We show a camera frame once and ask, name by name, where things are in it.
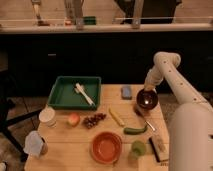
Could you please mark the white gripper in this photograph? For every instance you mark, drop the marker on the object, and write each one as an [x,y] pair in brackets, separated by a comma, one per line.
[153,79]

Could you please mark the dark maroon bowl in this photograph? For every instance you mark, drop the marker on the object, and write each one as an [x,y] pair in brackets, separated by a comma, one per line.
[147,99]

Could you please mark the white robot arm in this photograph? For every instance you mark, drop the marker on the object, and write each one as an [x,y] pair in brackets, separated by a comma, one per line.
[191,131]

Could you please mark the blue sponge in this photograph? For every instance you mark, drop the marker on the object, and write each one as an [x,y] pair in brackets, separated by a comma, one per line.
[126,92]

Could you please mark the yellow banana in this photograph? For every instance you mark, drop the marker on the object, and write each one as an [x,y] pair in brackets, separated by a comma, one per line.
[116,117]

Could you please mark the green cucumber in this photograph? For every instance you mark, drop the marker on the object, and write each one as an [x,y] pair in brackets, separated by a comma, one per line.
[134,131]

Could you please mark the black brush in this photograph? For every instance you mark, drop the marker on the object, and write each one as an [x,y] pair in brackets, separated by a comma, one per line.
[159,148]

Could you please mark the green cup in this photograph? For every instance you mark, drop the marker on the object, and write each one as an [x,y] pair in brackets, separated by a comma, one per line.
[138,149]

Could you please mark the white utensil in tray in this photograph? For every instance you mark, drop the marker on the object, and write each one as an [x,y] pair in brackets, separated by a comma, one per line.
[80,89]

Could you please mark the red grapes bunch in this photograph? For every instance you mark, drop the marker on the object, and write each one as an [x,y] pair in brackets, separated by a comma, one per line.
[92,121]

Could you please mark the orange bowl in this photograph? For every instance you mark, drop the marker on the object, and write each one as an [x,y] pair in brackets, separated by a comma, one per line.
[106,147]

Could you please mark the green box on counter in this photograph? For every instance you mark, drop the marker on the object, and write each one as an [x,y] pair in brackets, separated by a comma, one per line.
[90,20]

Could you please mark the green plastic tray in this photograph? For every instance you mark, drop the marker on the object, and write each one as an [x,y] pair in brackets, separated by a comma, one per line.
[64,95]

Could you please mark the translucent plastic pitcher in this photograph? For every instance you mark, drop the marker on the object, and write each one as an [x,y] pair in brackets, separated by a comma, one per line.
[35,145]

